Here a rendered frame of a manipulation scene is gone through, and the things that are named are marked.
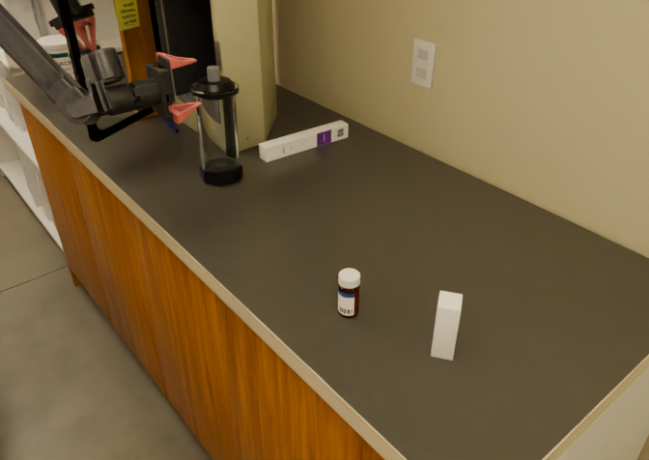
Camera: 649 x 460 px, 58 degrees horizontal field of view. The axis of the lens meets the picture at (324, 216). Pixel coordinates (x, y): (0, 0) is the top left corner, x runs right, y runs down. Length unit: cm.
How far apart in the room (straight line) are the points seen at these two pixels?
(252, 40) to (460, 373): 94
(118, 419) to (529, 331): 151
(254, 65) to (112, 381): 130
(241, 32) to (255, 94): 16
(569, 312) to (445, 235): 30
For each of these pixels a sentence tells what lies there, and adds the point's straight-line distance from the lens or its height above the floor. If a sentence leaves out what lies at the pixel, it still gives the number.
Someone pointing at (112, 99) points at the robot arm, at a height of 121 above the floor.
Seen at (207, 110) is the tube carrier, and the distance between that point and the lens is 135.
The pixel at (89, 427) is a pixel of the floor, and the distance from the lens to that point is 220.
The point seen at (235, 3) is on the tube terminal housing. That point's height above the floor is 132.
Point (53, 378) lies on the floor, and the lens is 240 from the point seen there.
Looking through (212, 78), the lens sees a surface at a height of 119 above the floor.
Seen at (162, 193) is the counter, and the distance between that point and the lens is 142.
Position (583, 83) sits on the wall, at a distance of 131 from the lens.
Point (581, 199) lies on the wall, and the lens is 139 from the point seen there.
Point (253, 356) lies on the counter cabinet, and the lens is 121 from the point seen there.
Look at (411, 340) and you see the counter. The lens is 100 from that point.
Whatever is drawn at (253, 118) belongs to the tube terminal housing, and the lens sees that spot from 157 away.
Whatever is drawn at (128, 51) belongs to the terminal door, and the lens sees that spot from 165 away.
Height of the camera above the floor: 164
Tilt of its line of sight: 33 degrees down
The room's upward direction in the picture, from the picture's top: straight up
